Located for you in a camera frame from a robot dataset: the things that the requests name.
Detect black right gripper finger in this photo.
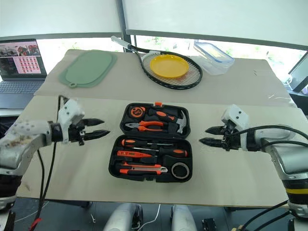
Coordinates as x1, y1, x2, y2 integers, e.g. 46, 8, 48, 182
205, 126, 227, 136
199, 137, 225, 148

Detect small black floor object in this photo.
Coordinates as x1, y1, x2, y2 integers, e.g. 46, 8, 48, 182
201, 217, 217, 231

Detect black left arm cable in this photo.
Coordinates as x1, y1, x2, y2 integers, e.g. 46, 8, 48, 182
30, 95, 68, 231

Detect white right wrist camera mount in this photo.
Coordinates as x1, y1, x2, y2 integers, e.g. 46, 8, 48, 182
221, 103, 249, 151

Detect black cables under table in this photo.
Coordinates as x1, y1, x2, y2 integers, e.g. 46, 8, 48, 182
240, 200, 296, 231

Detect black racket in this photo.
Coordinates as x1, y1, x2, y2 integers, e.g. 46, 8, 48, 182
111, 35, 204, 91

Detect grey laptop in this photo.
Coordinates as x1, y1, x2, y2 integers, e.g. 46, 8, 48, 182
0, 38, 48, 110

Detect orange voltage tester pen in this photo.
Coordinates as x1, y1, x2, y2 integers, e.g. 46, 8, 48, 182
116, 150, 154, 159

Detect black electrical tape roll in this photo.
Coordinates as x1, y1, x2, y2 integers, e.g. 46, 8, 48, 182
171, 162, 191, 180

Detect yellow plastic plate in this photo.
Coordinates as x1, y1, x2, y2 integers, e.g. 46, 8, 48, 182
149, 54, 190, 79

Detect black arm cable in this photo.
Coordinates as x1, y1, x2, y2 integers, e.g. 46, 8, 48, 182
30, 95, 68, 231
230, 125, 308, 148

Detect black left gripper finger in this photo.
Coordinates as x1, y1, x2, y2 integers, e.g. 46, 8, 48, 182
84, 129, 111, 141
82, 118, 105, 128

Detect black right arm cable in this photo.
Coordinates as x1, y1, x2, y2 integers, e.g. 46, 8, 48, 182
230, 125, 308, 148

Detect screwdriver black orange handle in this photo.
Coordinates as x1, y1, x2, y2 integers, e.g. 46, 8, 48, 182
130, 147, 188, 158

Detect orange handled pliers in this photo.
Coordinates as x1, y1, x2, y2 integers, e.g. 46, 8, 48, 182
124, 120, 167, 133

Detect orange black utility knife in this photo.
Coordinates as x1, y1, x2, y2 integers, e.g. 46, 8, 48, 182
115, 162, 168, 176

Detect silver robot leg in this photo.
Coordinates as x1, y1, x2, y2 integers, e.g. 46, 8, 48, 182
170, 204, 198, 231
103, 203, 144, 231

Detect clear container blue lid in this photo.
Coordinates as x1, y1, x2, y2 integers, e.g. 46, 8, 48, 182
193, 41, 235, 76

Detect dark grey window frame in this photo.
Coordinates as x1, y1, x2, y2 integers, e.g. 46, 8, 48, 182
0, 0, 308, 51

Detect green silicone mat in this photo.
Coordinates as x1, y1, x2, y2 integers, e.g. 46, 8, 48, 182
58, 49, 118, 89

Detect black tool case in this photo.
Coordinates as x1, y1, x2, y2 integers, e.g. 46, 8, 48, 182
108, 102, 193, 184

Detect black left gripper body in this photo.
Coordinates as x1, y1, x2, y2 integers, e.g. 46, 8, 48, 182
68, 121, 87, 146

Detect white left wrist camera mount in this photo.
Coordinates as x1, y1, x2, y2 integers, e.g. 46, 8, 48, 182
57, 98, 86, 145

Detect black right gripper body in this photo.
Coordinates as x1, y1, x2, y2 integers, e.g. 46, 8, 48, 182
221, 121, 243, 152

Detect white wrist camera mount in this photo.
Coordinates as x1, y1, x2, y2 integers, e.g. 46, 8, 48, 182
221, 103, 249, 151
57, 98, 86, 145

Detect white cable under table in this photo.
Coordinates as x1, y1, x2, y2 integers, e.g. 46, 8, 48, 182
143, 204, 162, 229

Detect orange black tape measure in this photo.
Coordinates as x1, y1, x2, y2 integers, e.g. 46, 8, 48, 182
129, 106, 145, 119

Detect claw hammer orange black handle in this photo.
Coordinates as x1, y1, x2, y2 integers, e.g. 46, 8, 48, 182
146, 108, 188, 134

